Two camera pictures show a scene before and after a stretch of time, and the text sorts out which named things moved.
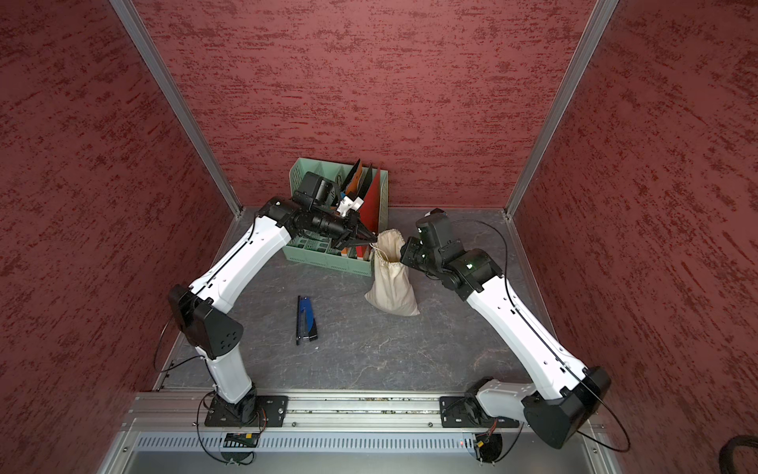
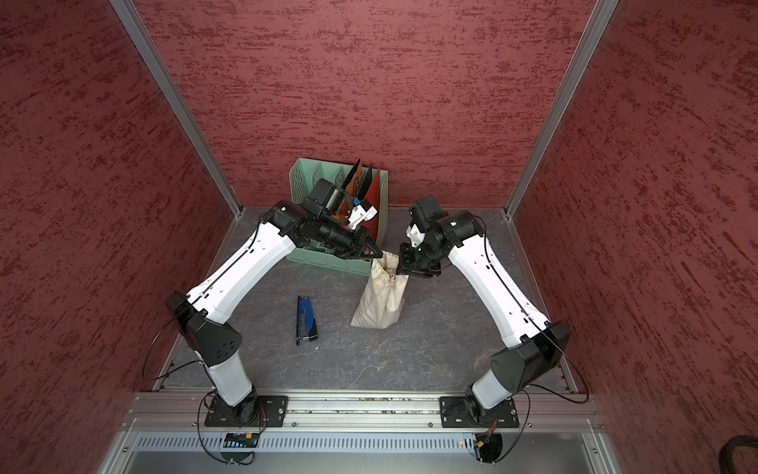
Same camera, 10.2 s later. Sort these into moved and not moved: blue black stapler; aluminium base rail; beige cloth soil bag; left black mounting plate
Moved: beige cloth soil bag
Not moved: aluminium base rail; left black mounting plate; blue black stapler
